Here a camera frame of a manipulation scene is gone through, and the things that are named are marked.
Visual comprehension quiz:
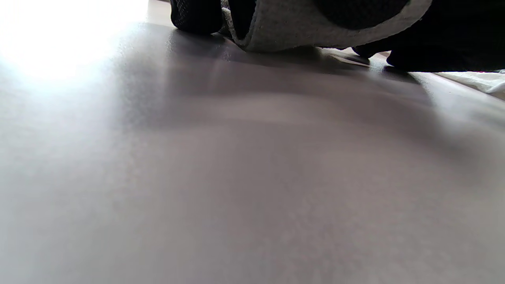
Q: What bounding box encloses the person's left hand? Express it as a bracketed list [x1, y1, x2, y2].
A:
[170, 0, 410, 41]

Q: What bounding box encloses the person's right hand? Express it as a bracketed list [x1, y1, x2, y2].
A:
[352, 0, 505, 73]

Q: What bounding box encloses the white sock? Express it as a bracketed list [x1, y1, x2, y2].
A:
[434, 70, 505, 95]

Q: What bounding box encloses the grey sock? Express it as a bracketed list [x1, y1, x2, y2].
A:
[220, 0, 433, 53]

